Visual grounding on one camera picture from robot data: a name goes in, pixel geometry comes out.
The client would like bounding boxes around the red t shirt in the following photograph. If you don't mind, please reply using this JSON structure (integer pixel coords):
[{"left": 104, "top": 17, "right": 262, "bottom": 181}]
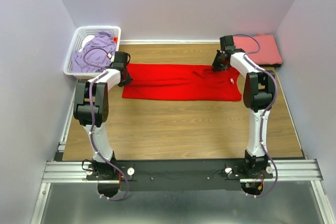
[{"left": 122, "top": 63, "right": 242, "bottom": 101}]

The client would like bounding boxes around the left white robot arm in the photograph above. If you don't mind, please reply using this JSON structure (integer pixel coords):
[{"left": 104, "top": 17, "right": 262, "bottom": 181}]
[{"left": 73, "top": 67, "right": 132, "bottom": 180}]

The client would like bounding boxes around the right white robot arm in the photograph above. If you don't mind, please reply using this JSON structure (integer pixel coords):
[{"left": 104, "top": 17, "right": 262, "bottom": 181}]
[{"left": 212, "top": 49, "right": 278, "bottom": 178}]

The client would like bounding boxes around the purple t shirt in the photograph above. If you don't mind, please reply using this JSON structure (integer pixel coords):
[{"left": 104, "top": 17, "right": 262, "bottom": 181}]
[{"left": 71, "top": 31, "right": 117, "bottom": 73}]

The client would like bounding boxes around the folded pink t shirt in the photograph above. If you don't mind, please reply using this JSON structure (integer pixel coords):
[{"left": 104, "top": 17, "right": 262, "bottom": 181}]
[{"left": 234, "top": 35, "right": 283, "bottom": 64}]

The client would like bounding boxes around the white garment in basket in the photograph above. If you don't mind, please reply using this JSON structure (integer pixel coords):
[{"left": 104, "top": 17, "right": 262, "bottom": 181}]
[{"left": 78, "top": 35, "right": 95, "bottom": 52}]

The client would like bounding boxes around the white plastic laundry basket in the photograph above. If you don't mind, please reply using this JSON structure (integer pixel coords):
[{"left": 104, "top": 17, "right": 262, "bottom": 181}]
[{"left": 64, "top": 26, "right": 121, "bottom": 79}]

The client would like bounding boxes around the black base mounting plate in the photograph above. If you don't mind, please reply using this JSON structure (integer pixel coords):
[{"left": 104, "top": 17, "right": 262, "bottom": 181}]
[{"left": 82, "top": 158, "right": 273, "bottom": 198}]

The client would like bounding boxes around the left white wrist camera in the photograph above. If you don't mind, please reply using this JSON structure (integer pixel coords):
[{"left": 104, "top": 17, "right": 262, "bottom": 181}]
[{"left": 108, "top": 51, "right": 131, "bottom": 71}]

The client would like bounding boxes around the aluminium frame rail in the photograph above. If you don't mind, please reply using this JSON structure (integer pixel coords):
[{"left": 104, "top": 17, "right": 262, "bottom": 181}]
[{"left": 32, "top": 87, "right": 335, "bottom": 223}]

